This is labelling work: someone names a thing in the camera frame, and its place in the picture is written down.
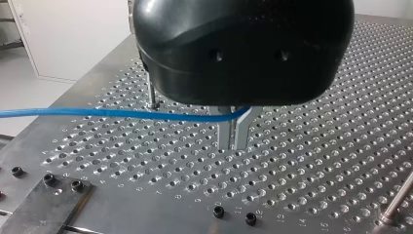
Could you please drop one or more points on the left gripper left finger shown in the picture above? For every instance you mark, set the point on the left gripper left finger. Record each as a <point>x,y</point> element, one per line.
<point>224,133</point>

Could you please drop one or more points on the metal post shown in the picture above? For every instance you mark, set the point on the metal post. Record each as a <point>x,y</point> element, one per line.
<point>152,94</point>
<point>396,201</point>

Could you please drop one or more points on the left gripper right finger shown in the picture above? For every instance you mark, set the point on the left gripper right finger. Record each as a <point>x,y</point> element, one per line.
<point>241,130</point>

